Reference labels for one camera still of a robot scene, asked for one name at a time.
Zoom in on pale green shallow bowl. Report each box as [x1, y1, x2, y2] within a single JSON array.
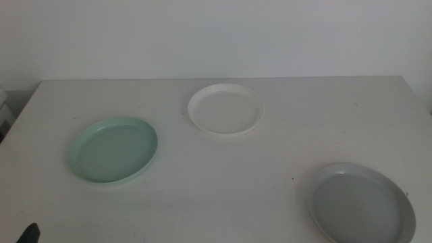
[[67, 116, 159, 185]]

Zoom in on grey shallow bowl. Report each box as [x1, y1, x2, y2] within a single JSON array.
[[307, 163, 418, 243]]

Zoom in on white shallow bowl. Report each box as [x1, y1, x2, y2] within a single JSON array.
[[187, 83, 265, 138]]

